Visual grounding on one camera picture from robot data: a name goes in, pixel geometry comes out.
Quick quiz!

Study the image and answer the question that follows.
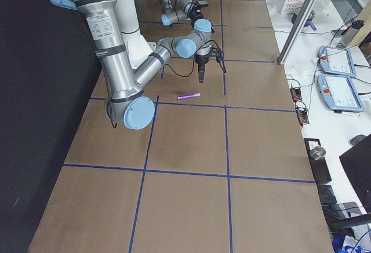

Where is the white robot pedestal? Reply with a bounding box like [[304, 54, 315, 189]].
[[114, 0, 157, 69]]

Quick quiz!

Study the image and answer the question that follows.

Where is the aluminium frame post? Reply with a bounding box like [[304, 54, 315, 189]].
[[277, 0, 317, 65]]

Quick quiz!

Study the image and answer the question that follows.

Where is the lower teach pendant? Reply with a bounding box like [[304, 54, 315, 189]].
[[317, 74, 365, 113]]

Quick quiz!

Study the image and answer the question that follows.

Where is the upper teach pendant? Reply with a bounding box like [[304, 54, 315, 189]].
[[318, 46, 357, 78]]

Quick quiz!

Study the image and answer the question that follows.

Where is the teach pendant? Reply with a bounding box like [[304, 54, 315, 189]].
[[318, 46, 357, 78], [317, 74, 365, 113]]

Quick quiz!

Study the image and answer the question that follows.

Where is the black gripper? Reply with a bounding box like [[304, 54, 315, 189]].
[[187, 0, 209, 21], [195, 40, 227, 83]]

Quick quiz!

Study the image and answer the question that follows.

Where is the purple highlighter pen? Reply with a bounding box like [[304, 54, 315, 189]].
[[177, 93, 201, 100]]

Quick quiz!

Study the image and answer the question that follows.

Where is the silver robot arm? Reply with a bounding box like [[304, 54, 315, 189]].
[[50, 0, 224, 130], [159, 0, 209, 27]]

